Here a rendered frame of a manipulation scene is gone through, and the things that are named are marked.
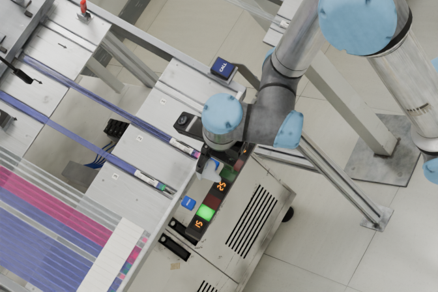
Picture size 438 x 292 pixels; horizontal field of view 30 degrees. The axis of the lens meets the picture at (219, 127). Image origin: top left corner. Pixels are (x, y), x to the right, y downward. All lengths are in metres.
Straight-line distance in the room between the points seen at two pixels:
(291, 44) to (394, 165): 1.12
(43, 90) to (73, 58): 0.11
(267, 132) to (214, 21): 2.17
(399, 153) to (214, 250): 0.65
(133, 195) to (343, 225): 0.85
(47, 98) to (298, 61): 0.74
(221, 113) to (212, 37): 2.10
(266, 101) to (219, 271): 1.03
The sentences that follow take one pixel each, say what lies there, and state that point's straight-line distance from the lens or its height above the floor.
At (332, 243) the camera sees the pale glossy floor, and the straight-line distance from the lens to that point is 2.58.
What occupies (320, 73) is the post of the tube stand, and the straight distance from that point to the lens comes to 2.33.
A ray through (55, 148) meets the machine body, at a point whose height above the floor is 0.62.
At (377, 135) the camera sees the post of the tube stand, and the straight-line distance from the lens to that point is 2.56.
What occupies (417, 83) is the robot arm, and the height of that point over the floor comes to 0.95.
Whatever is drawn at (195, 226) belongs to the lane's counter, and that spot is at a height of 0.66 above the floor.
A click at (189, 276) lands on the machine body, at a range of 2.45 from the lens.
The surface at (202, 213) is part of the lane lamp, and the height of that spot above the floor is 0.66.
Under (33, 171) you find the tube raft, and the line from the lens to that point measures 2.00.
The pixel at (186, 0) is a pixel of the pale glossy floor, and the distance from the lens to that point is 3.96.
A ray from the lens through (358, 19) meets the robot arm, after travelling 1.25.
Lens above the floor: 1.91
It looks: 37 degrees down
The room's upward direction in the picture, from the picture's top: 47 degrees counter-clockwise
